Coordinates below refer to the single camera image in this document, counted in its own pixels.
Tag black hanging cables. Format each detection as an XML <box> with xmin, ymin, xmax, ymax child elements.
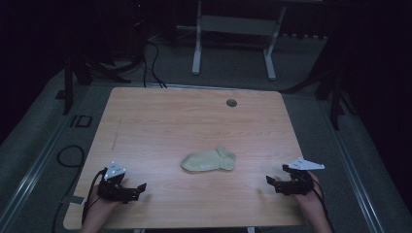
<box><xmin>141</xmin><ymin>39</ymin><xmax>168</xmax><ymax>89</ymax></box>

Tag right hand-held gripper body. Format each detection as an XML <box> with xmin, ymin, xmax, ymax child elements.
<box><xmin>275</xmin><ymin>156</ymin><xmax>326</xmax><ymax>196</ymax></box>

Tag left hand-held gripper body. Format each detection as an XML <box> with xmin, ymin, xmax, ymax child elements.
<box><xmin>96</xmin><ymin>160</ymin><xmax>139</xmax><ymax>205</ymax></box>

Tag person's left hand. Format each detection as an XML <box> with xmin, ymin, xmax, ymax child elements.
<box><xmin>85</xmin><ymin>184</ymin><xmax>121</xmax><ymax>225</ymax></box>

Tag white desk frame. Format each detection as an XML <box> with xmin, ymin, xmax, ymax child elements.
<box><xmin>191</xmin><ymin>0</ymin><xmax>288</xmax><ymax>82</ymax></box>

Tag grey tape piece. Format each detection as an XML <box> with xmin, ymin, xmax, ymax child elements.
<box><xmin>60</xmin><ymin>194</ymin><xmax>87</xmax><ymax>206</ymax></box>

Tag grey metal floor rail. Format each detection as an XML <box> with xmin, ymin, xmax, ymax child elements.
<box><xmin>315</xmin><ymin>96</ymin><xmax>387</xmax><ymax>233</ymax></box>
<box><xmin>0</xmin><ymin>96</ymin><xmax>90</xmax><ymax>227</ymax></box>

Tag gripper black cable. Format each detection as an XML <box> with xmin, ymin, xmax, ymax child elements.
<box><xmin>302</xmin><ymin>174</ymin><xmax>336</xmax><ymax>233</ymax></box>
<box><xmin>81</xmin><ymin>167</ymin><xmax>109</xmax><ymax>225</ymax></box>

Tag black metal stand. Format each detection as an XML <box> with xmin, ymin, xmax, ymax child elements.
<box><xmin>280</xmin><ymin>62</ymin><xmax>358</xmax><ymax>131</ymax></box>
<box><xmin>62</xmin><ymin>52</ymin><xmax>132</xmax><ymax>117</ymax></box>

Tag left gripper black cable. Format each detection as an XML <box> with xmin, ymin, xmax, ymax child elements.
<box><xmin>81</xmin><ymin>167</ymin><xmax>109</xmax><ymax>225</ymax></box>

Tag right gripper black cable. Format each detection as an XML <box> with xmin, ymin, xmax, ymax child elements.
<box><xmin>302</xmin><ymin>174</ymin><xmax>336</xmax><ymax>233</ymax></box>

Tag person's right hand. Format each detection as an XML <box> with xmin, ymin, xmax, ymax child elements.
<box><xmin>292</xmin><ymin>170</ymin><xmax>326</xmax><ymax>218</ymax></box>

